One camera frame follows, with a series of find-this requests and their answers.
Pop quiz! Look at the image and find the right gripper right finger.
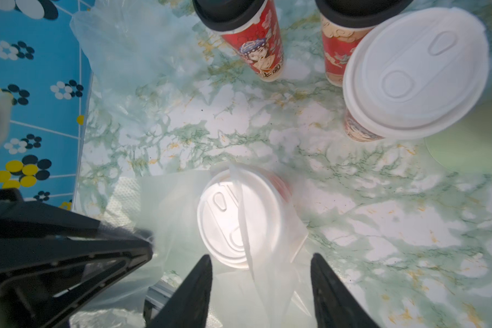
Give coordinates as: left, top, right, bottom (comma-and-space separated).
310, 253, 379, 328

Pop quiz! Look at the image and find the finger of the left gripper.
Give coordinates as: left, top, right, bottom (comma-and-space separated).
0, 239, 153, 327
0, 189, 152, 271

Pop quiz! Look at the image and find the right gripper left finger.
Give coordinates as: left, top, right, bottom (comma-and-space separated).
147, 255, 213, 328

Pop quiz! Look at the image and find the clear plastic carrier bag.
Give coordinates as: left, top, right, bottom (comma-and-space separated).
71, 163, 317, 327

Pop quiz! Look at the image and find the red cup white lid front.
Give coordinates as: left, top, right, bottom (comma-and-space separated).
197, 165, 308, 269

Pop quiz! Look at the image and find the red cup white lid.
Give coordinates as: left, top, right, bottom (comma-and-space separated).
197, 165, 308, 269
343, 8, 489, 142

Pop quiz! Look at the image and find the green straw holder cup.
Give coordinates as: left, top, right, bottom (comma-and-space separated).
425, 100, 492, 174

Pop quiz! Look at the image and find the red cup white lid rear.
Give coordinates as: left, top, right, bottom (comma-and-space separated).
343, 8, 489, 142

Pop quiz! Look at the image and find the red cup black lid right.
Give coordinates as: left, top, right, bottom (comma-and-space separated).
316, 0, 412, 87

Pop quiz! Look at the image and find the red cup black lid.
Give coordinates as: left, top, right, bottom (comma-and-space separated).
316, 0, 412, 87
192, 0, 284, 82

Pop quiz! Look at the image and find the red cup black lid left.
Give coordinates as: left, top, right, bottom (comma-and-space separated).
192, 0, 284, 82

